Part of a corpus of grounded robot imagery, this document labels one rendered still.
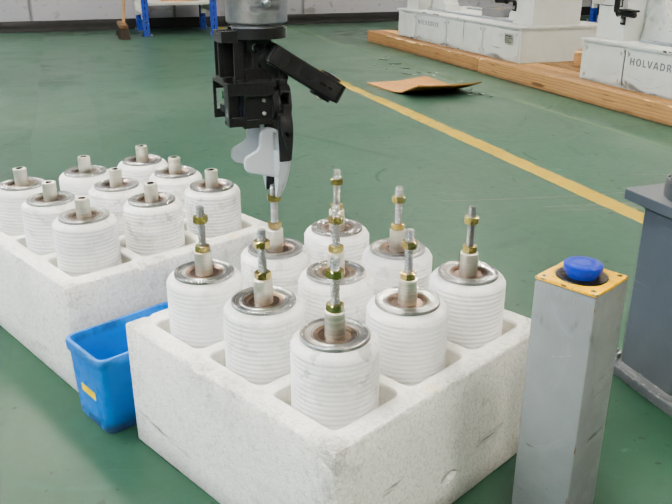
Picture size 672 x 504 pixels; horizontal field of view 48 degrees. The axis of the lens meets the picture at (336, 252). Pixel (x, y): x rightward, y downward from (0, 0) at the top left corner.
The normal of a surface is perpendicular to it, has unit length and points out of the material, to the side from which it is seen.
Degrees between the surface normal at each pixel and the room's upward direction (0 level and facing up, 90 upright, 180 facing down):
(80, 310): 90
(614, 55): 90
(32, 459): 0
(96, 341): 88
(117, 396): 92
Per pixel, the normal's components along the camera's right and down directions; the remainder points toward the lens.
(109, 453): 0.00, -0.93
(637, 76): -0.95, 0.12
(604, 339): 0.70, 0.26
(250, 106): 0.40, 0.34
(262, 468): -0.71, 0.26
